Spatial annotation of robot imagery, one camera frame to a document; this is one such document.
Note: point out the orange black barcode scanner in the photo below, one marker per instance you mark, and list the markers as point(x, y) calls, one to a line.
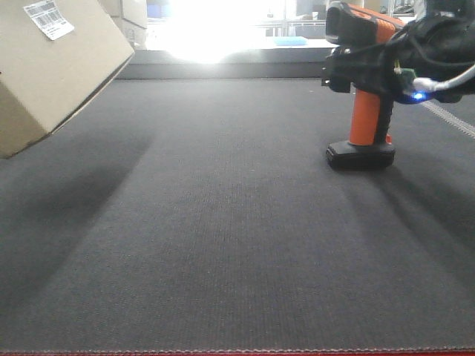
point(358, 34)

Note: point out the blue plastic tray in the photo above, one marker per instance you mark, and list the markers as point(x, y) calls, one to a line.
point(290, 41)

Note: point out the white barcode label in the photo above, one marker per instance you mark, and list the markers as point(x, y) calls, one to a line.
point(48, 18)

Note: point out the small brown cardboard box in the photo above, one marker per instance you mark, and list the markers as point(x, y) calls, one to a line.
point(45, 83)

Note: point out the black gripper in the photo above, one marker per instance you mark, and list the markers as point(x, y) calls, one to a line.
point(432, 56)

